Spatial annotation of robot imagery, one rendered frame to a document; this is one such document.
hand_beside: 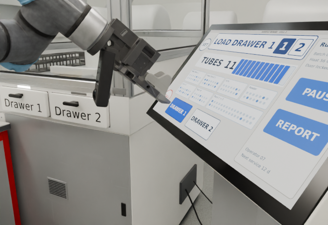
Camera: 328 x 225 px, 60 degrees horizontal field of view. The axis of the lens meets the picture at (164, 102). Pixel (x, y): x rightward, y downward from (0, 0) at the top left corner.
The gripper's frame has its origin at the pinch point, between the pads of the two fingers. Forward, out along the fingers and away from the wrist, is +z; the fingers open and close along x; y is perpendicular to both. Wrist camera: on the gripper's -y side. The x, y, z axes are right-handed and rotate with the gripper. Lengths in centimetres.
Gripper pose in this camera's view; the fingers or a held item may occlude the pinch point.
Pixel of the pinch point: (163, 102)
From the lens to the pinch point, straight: 64.5
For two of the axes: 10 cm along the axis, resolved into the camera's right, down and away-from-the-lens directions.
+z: 7.1, 5.5, 4.4
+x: -3.8, -2.3, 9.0
